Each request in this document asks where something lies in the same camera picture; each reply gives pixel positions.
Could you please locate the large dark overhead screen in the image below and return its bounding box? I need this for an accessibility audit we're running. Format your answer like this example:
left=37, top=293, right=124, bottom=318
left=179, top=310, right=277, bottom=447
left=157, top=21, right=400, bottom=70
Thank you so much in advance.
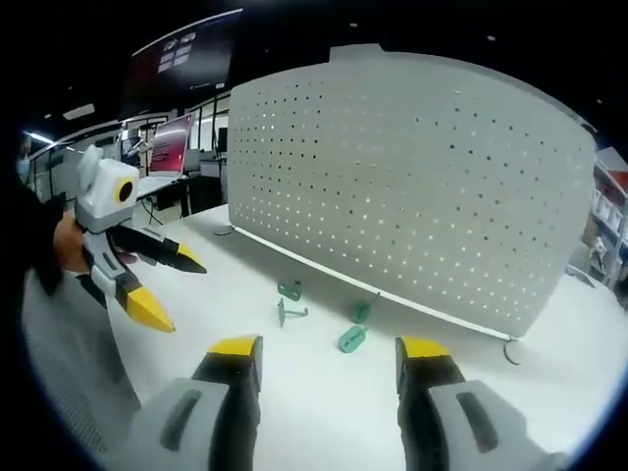
left=119, top=6, right=245, bottom=122

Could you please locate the green hook assembly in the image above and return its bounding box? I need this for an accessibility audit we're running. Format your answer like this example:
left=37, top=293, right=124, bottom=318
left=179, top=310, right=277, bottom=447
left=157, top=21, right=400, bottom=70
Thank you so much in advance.
left=276, top=297, right=310, bottom=328

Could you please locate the storage shelf with boxes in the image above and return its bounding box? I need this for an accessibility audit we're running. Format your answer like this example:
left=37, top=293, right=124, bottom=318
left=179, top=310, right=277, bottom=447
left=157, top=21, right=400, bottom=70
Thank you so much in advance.
left=582, top=145, right=628, bottom=291

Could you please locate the red-lit monitor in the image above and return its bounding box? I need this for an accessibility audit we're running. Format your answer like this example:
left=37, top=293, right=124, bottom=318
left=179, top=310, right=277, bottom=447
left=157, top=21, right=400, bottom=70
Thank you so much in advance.
left=148, top=113, right=195, bottom=179

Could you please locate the grey mesh chair back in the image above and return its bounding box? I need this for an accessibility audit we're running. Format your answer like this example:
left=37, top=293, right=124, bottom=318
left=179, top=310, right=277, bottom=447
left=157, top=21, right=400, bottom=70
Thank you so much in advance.
left=21, top=268, right=144, bottom=460

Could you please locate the grey perforated pegboard panel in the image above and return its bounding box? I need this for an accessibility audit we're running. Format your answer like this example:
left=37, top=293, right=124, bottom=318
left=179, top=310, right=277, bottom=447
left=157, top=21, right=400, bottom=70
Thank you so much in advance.
left=214, top=42, right=599, bottom=367

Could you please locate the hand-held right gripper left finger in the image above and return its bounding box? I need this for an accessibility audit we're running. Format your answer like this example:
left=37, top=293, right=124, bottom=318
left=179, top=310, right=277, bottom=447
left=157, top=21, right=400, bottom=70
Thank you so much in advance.
left=125, top=333, right=264, bottom=471

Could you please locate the background office desk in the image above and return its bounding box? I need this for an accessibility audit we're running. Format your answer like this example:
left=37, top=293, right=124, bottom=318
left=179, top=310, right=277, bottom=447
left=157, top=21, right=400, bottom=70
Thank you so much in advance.
left=135, top=174, right=191, bottom=220

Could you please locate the person's left hand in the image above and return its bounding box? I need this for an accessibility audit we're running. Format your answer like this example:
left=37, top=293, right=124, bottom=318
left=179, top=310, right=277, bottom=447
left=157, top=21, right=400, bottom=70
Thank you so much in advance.
left=52, top=215, right=93, bottom=274

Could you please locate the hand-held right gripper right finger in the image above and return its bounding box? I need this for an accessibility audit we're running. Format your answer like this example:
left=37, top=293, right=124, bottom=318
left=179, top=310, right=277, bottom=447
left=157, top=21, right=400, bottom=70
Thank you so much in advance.
left=394, top=335, right=566, bottom=471

